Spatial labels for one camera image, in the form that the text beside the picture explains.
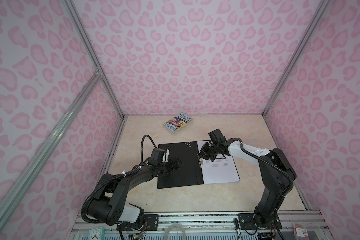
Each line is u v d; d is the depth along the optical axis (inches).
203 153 32.4
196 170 35.6
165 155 29.5
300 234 26.9
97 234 27.2
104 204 16.9
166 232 28.2
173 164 31.5
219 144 28.3
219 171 35.7
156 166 27.7
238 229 27.7
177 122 44.7
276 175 18.9
